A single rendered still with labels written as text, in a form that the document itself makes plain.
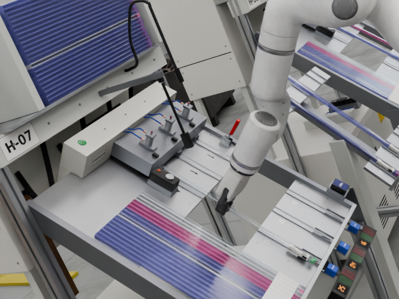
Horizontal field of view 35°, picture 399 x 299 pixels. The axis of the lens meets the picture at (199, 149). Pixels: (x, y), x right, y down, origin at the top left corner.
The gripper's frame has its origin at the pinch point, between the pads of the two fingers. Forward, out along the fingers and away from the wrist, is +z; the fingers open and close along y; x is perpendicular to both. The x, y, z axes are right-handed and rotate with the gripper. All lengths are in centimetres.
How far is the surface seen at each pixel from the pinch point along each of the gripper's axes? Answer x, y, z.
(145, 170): -23.0, 7.7, -0.4
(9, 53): -57, 32, -27
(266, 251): 17.3, 5.3, 0.0
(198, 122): -24.6, -21.3, -4.2
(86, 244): -16.7, 39.3, 2.3
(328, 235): 27.8, -14.1, -1.5
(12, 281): -146, -112, 268
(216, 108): -155, -402, 232
